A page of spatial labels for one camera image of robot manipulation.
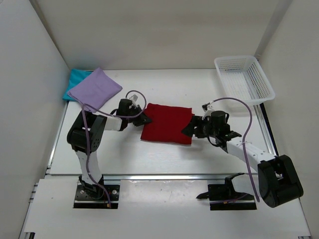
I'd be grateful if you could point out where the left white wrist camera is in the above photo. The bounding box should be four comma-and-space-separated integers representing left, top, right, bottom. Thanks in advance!
128, 94, 138, 106

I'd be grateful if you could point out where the aluminium rail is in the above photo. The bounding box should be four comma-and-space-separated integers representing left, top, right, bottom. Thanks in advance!
46, 173, 257, 182
254, 103, 279, 155

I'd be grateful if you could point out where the white plastic basket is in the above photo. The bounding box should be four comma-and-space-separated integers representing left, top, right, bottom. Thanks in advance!
214, 55, 275, 106

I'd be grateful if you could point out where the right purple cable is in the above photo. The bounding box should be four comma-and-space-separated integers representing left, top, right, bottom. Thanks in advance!
206, 97, 261, 203

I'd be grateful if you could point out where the purple cable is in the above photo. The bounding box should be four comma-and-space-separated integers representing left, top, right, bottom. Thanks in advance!
206, 97, 261, 203
81, 90, 148, 204

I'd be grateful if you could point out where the aluminium front rail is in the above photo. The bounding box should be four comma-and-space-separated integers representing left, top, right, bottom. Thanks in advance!
46, 173, 257, 182

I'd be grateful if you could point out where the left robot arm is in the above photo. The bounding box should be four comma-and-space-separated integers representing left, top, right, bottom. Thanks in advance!
67, 98, 152, 199

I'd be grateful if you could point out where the red t shirt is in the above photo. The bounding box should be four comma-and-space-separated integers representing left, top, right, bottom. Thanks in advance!
141, 103, 193, 145

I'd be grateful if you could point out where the teal t shirt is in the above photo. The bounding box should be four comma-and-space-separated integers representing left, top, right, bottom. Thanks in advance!
62, 69, 93, 101

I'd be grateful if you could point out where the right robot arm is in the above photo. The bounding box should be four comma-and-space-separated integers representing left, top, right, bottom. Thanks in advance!
181, 111, 304, 208

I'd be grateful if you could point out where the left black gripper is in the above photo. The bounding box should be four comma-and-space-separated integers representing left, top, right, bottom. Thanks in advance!
126, 105, 152, 126

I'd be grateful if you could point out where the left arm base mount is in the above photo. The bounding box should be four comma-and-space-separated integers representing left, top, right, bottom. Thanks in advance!
73, 181, 120, 210

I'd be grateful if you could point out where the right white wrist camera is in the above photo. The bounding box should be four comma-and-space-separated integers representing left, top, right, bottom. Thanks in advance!
202, 102, 215, 120

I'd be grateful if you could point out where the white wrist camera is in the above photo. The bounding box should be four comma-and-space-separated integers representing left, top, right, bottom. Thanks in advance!
202, 102, 215, 120
128, 94, 138, 106

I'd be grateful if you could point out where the purple t shirt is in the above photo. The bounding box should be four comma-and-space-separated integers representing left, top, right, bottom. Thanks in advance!
67, 68, 123, 113

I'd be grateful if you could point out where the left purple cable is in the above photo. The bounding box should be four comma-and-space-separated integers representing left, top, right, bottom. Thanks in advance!
81, 90, 148, 204

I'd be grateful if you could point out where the aluminium right side rail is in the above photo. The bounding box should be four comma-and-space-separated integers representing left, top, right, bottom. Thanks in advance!
254, 103, 279, 155

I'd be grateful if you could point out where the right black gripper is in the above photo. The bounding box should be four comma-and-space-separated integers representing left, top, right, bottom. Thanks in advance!
182, 116, 219, 139

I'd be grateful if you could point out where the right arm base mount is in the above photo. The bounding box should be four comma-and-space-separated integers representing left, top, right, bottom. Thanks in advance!
196, 173, 257, 211

